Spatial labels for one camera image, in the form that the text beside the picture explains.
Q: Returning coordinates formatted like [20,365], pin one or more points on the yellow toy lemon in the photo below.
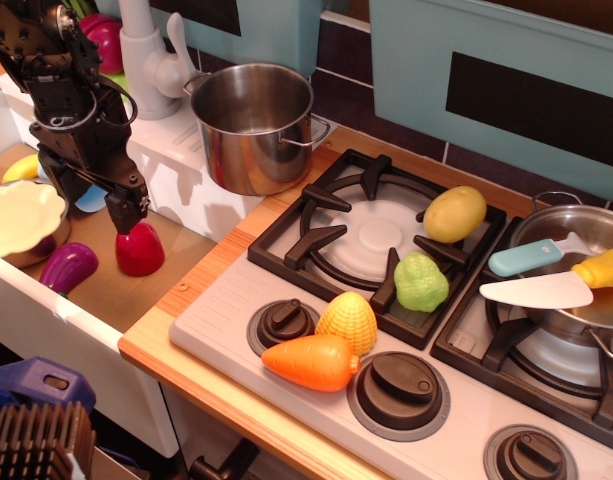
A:
[25,168]

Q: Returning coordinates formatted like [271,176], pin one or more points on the yellow toy corn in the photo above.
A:
[350,316]

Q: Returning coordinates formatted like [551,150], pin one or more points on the red toy sweet potato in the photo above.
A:
[140,252]

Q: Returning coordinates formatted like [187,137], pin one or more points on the left black stove knob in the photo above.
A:
[280,321]

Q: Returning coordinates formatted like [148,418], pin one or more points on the yellow toy potato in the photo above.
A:
[455,214]

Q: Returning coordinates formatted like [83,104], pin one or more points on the black stove knob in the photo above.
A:
[523,451]
[399,397]
[280,321]

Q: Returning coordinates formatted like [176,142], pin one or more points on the orange toy carrot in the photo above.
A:
[321,362]

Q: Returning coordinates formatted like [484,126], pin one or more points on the green toy lettuce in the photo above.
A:
[420,284]

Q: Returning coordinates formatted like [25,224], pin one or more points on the black right burner grate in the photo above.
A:
[500,346]

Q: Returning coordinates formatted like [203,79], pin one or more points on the middle black stove knob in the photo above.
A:
[399,397]

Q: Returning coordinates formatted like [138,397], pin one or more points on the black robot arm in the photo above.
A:
[81,123]

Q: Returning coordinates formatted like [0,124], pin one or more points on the purple toy eggplant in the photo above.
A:
[69,266]

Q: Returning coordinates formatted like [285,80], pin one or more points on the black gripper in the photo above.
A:
[113,171]

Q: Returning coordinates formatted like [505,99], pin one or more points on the grey toy faucet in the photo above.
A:
[157,79]

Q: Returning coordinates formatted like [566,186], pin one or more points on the black burner grate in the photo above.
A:
[500,346]
[349,228]

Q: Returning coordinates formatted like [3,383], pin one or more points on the yellow handled toy knife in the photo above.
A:
[564,290]

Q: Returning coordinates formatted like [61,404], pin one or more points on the right black stove knob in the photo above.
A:
[523,451]

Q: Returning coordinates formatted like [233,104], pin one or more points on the large steel pot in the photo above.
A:
[257,126]

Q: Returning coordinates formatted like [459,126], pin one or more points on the magenta plastic cup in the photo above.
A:
[105,31]

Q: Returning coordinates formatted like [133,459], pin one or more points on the steel pan on stove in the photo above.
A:
[559,267]

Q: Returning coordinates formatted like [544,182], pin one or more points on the light blue plastic piece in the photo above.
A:
[92,201]

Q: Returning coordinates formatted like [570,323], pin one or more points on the black left burner grate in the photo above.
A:
[349,228]

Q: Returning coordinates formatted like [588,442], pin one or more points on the black oven door handle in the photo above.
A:
[234,466]

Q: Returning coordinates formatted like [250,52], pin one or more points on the brown ribbed rack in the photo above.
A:
[46,442]

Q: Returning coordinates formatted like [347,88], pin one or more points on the blue plastic object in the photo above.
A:
[40,381]

